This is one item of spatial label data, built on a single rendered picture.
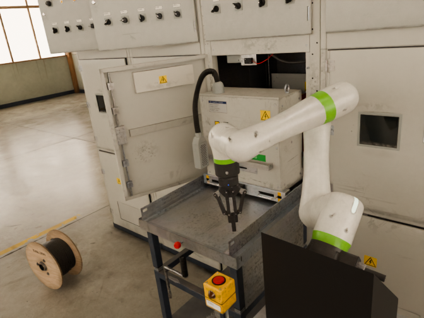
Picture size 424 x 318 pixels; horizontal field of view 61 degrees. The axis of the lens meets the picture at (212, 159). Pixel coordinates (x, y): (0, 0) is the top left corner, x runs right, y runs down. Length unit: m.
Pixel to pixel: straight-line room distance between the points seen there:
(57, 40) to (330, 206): 2.33
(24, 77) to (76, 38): 10.25
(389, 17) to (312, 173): 0.68
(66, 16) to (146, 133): 1.20
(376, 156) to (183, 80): 1.08
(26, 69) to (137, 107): 11.19
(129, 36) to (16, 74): 10.83
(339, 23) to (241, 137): 0.78
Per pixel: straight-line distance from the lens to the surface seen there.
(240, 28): 1.98
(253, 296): 1.78
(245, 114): 1.81
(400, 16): 1.65
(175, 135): 2.16
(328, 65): 1.75
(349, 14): 1.71
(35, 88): 13.23
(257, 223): 1.63
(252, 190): 1.92
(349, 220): 1.27
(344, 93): 1.35
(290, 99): 1.79
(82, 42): 2.87
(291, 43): 1.85
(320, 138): 1.46
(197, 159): 1.96
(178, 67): 2.08
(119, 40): 2.34
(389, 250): 1.97
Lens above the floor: 1.73
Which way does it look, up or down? 20 degrees down
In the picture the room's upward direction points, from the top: 6 degrees counter-clockwise
